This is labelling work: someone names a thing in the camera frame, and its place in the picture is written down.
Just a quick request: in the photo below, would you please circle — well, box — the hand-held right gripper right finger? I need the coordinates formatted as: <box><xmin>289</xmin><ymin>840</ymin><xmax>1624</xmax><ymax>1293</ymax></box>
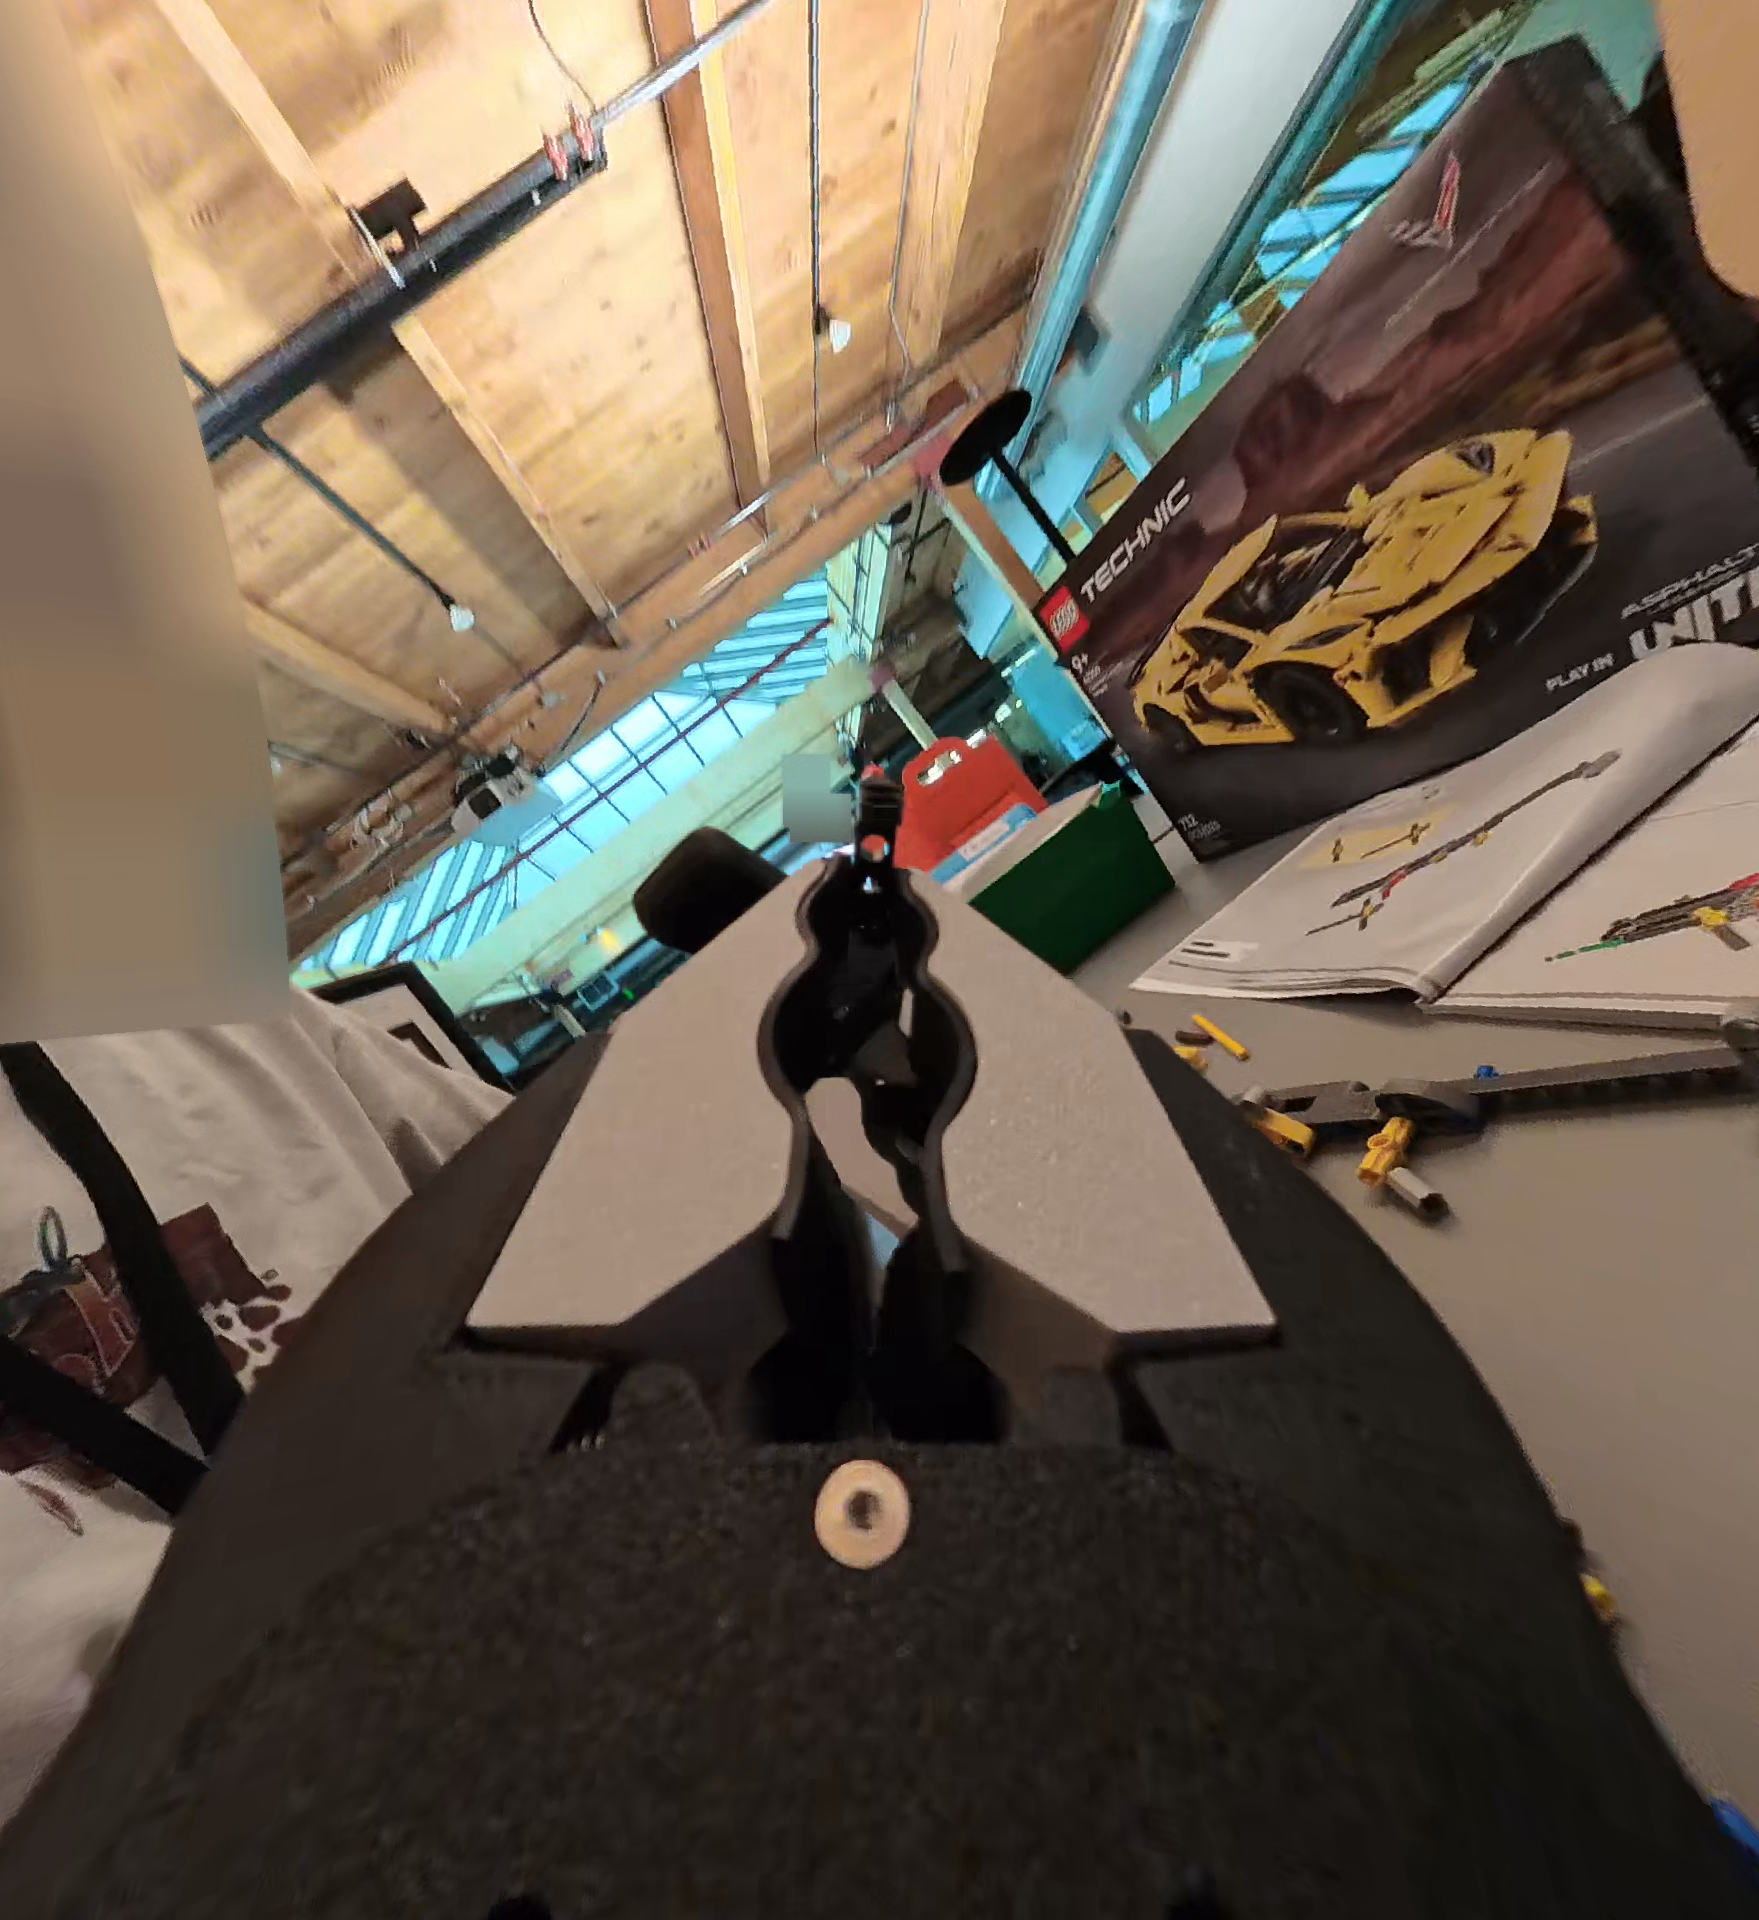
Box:
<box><xmin>886</xmin><ymin>865</ymin><xmax>1279</xmax><ymax>1396</ymax></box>

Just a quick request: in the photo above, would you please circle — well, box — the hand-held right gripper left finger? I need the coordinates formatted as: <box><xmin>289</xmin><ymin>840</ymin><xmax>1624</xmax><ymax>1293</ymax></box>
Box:
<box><xmin>461</xmin><ymin>859</ymin><xmax>876</xmax><ymax>1447</ymax></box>

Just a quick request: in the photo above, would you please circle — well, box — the black lego fork piece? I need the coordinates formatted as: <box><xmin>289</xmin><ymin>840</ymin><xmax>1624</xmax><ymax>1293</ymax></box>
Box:
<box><xmin>799</xmin><ymin>855</ymin><xmax>926</xmax><ymax>1185</ymax></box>

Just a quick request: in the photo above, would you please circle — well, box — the long grey lego beam assembly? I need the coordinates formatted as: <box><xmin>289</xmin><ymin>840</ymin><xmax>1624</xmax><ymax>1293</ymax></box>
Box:
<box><xmin>1237</xmin><ymin>1002</ymin><xmax>1759</xmax><ymax>1185</ymax></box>

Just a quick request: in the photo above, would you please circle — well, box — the lego instruction booklet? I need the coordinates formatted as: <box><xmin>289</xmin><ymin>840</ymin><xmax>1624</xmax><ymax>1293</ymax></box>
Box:
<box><xmin>1132</xmin><ymin>642</ymin><xmax>1759</xmax><ymax>1029</ymax></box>

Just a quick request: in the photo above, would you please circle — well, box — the white ceiling projector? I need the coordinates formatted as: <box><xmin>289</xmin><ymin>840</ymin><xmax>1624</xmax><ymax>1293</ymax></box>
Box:
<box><xmin>450</xmin><ymin>757</ymin><xmax>559</xmax><ymax>824</ymax></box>

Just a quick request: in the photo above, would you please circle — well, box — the red plastic case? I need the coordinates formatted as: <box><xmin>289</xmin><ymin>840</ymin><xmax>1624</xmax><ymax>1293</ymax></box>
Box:
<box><xmin>897</xmin><ymin>733</ymin><xmax>1043</xmax><ymax>873</ymax></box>

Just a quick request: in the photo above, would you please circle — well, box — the green storage bin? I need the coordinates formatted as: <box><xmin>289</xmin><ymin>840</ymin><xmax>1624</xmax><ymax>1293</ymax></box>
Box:
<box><xmin>952</xmin><ymin>789</ymin><xmax>1176</xmax><ymax>973</ymax></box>

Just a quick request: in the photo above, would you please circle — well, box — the black round pole lamp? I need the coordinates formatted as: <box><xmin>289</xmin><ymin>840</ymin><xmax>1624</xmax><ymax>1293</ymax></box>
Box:
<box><xmin>938</xmin><ymin>387</ymin><xmax>1078</xmax><ymax>566</ymax></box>

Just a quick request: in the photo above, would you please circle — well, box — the person's white printed shirt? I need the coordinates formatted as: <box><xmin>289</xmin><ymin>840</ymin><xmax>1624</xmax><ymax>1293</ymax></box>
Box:
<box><xmin>0</xmin><ymin>992</ymin><xmax>513</xmax><ymax>1864</ymax></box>

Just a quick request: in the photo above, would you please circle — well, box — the black yellow box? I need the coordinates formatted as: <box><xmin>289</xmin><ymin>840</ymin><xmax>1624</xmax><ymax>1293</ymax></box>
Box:
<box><xmin>1035</xmin><ymin>46</ymin><xmax>1759</xmax><ymax>862</ymax></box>

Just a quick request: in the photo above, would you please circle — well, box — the light wooden board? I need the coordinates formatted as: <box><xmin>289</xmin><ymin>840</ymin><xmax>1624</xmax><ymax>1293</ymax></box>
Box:
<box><xmin>1662</xmin><ymin>0</ymin><xmax>1759</xmax><ymax>301</ymax></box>

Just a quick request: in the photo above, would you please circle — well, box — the black strap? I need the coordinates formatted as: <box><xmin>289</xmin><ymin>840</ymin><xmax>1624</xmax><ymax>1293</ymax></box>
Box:
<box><xmin>0</xmin><ymin>1041</ymin><xmax>242</xmax><ymax>1505</ymax></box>

